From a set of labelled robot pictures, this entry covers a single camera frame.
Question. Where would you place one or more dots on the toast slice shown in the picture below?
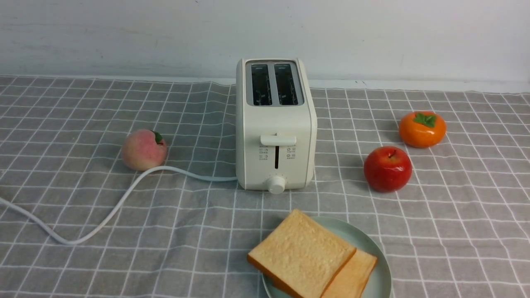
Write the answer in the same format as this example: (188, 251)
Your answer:
(352, 278)
(301, 256)

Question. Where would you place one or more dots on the white two-slot toaster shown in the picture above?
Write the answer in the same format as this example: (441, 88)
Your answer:
(276, 125)

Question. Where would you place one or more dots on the pink peach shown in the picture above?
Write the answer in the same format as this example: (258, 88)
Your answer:
(144, 149)

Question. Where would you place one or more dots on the red apple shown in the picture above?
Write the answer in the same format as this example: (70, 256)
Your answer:
(387, 169)

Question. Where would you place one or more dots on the orange persimmon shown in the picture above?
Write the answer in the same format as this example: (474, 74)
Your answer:
(422, 129)

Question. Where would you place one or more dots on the light green plate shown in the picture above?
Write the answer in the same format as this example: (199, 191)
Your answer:
(379, 285)

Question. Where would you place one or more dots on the grey checked tablecloth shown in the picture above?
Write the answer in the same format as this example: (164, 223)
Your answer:
(458, 229)

